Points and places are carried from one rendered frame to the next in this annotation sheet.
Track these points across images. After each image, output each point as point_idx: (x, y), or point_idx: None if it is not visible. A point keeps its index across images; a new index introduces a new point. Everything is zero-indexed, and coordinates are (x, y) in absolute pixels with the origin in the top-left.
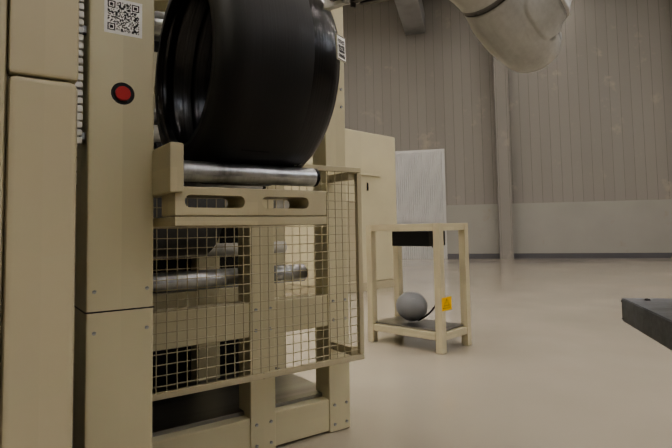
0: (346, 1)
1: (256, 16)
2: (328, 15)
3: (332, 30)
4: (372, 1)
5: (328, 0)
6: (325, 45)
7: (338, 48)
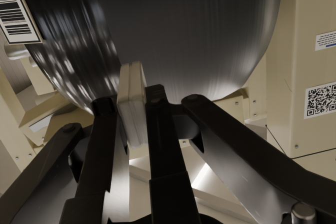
0: (130, 104)
1: None
2: (73, 72)
3: (54, 43)
4: (49, 160)
5: (146, 86)
6: None
7: (20, 8)
